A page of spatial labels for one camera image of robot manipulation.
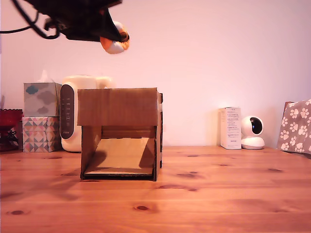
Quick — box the small white round camera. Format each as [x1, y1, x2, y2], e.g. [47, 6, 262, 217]
[241, 116, 265, 150]

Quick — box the cloud print tissue box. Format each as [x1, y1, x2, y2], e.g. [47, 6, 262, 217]
[23, 82, 62, 117]

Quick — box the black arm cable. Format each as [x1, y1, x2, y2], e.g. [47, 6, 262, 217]
[10, 0, 60, 40]
[0, 12, 40, 34]

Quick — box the thin black cord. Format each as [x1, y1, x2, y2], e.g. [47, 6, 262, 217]
[6, 130, 19, 147]

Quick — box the paw print cloth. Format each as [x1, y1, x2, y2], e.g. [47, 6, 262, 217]
[276, 99, 311, 156]

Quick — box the red glass bowl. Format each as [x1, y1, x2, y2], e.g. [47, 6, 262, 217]
[0, 109, 24, 152]

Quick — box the white printed carton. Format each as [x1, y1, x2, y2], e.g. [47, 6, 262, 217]
[220, 107, 242, 150]

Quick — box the geometric print tissue box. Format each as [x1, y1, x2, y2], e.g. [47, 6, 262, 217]
[22, 116, 62, 153]

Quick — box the cardboard dice tower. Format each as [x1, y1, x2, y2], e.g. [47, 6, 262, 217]
[77, 87, 164, 182]

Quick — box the white tissue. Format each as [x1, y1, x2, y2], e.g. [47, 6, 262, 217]
[37, 69, 55, 83]

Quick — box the orange and white footbag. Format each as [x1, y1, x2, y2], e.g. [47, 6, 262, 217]
[100, 21, 130, 54]

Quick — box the cream water dispenser appliance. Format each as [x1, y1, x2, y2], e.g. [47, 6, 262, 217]
[59, 75, 117, 153]

